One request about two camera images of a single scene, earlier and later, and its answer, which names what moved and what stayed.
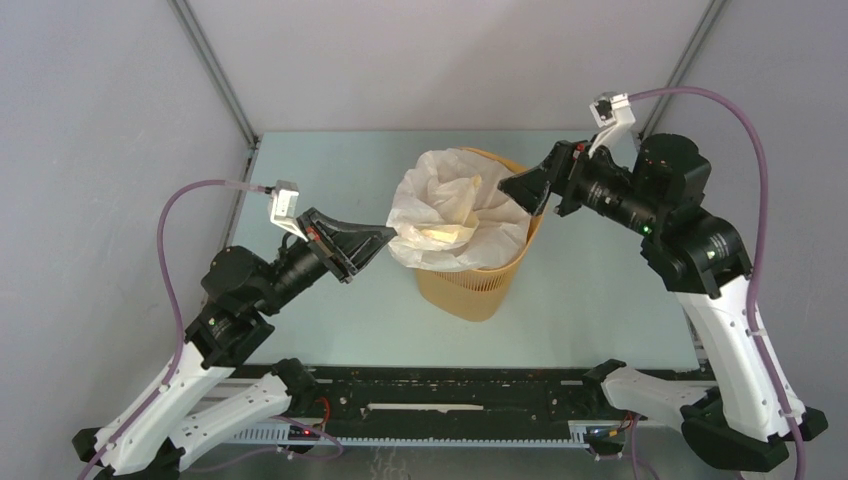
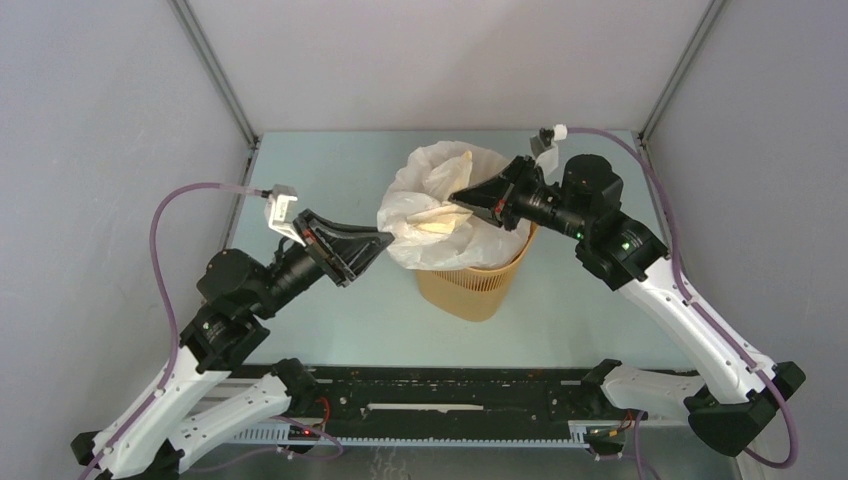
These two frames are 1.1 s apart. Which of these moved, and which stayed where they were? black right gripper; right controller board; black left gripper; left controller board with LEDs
Moved: black right gripper
Stayed: black left gripper; left controller board with LEDs; right controller board
